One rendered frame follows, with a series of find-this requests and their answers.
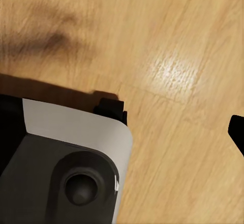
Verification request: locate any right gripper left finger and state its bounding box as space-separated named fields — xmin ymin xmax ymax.
xmin=0 ymin=115 xmax=26 ymax=176

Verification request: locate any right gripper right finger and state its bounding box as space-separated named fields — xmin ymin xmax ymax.
xmin=228 ymin=115 xmax=244 ymax=156

